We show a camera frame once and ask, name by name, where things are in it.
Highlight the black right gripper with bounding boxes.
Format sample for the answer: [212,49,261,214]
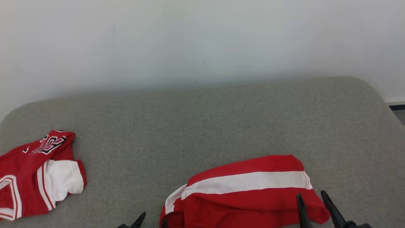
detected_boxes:
[296,190,373,228]

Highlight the red shorts with white stripe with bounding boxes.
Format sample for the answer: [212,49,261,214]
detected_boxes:
[159,155,330,228]

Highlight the red white jersey shirt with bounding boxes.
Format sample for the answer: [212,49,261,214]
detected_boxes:
[0,129,87,221]

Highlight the dark wall baseboard strip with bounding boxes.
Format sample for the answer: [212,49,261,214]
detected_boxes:
[384,101,405,111]

